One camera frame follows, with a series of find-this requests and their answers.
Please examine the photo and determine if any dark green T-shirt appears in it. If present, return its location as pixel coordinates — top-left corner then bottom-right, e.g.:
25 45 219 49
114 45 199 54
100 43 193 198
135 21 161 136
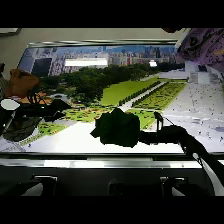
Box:
90 107 141 149

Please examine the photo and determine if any grey garment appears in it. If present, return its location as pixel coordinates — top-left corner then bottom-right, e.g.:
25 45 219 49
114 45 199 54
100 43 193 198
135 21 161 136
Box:
0 116 43 144

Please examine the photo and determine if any brown garment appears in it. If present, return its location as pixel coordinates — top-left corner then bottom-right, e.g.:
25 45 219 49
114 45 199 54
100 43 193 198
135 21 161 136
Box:
4 68 41 100

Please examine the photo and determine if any purple printed garment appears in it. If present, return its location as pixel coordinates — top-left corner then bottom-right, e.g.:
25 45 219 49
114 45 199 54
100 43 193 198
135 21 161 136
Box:
175 28 224 74

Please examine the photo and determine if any silver frame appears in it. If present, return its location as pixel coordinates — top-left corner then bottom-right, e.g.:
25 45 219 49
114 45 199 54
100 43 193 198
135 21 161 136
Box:
0 152 224 197

